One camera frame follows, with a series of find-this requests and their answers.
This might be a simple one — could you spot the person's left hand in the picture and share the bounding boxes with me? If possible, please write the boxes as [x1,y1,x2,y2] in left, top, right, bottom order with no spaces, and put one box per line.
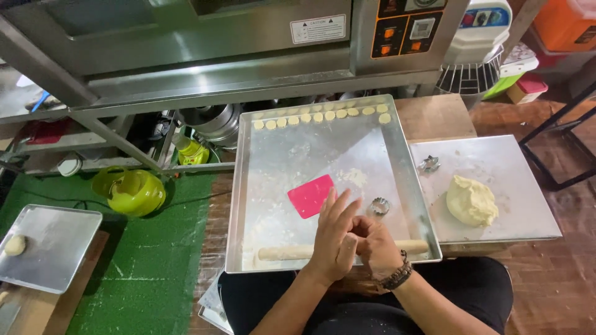
[306,186,364,286]

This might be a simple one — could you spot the person's right hand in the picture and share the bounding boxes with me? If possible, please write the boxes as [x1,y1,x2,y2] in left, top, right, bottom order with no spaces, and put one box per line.
[351,216,406,283]

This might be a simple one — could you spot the round fluted metal cookie cutter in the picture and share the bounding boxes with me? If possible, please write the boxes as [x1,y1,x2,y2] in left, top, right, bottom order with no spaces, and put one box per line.
[370,197,391,217]

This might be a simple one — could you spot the heap of dough crumbs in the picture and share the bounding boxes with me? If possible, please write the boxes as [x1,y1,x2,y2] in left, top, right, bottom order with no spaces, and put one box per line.
[336,168,368,188]

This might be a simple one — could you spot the pink plastic dough scraper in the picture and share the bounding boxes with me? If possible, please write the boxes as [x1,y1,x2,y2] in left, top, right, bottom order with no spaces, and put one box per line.
[287,174,337,220]

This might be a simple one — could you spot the wooden rolling pin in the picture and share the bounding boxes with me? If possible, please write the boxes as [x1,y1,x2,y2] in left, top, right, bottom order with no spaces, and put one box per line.
[257,239,429,261]

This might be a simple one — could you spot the star-shaped metal cookie cutter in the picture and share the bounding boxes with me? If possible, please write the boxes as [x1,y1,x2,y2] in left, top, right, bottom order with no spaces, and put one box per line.
[418,155,441,174]

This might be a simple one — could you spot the large yellow dough lump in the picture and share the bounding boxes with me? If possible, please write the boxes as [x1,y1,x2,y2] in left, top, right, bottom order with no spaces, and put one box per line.
[445,174,499,228]

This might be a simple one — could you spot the large metal baking tray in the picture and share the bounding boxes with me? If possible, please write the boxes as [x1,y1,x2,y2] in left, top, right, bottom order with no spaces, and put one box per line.
[225,94,443,274]

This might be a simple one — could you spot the row of round dough cookies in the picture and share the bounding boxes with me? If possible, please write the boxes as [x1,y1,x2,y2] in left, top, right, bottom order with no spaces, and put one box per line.
[252,103,392,131]

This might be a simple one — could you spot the flat metal baking sheet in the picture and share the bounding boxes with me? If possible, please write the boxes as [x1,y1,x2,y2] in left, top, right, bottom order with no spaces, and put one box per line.
[408,134,563,245]

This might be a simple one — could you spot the stainless steel pots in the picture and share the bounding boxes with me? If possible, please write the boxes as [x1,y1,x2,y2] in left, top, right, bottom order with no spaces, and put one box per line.
[177,103,243,150]

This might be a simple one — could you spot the yellow plastic bottle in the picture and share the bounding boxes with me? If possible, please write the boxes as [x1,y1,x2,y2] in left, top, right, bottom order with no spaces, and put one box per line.
[171,133,210,166]

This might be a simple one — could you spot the green and white plastic container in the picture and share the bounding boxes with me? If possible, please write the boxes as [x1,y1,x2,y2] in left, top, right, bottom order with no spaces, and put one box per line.
[482,43,540,101]

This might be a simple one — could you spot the white stand mixer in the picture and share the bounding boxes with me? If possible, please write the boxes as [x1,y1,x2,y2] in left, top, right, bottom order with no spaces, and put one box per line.
[435,0,513,110]

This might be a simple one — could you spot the red-lidded plastic box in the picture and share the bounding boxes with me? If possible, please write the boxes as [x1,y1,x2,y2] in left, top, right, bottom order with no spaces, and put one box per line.
[506,73,549,105]

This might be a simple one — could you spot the green artificial turf mat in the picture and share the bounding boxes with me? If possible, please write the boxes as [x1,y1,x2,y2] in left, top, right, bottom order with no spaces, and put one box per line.
[0,158,222,335]

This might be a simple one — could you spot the lime green gas cylinder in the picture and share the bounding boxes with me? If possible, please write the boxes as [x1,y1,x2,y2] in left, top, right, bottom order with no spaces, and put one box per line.
[91,166,167,218]

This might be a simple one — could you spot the stainless steel oven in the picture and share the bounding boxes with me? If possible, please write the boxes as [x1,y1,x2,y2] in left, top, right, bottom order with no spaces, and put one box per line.
[0,0,471,111]

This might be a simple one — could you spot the orange plastic container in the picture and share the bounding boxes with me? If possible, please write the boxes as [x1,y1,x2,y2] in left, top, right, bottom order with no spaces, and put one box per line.
[533,0,596,53]

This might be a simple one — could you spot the metal oven stand with clutter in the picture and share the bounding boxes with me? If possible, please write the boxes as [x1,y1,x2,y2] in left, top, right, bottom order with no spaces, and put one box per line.
[0,100,236,176]

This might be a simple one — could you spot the small metal baking tray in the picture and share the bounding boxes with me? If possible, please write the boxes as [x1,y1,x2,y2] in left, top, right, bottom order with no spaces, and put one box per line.
[0,204,103,295]

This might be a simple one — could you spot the wooden board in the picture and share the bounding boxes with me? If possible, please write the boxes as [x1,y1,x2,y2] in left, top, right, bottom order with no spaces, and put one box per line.
[0,230,111,335]

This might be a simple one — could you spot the small dough ball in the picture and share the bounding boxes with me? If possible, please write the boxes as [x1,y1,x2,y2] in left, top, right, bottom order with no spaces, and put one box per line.
[4,234,28,257]

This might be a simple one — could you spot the dark beaded bracelet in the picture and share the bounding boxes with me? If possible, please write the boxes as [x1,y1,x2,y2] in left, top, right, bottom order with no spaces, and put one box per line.
[376,250,414,292]

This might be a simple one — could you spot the black metal frame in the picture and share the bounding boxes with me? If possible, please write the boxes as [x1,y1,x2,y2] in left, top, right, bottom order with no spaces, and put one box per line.
[518,81,596,192]

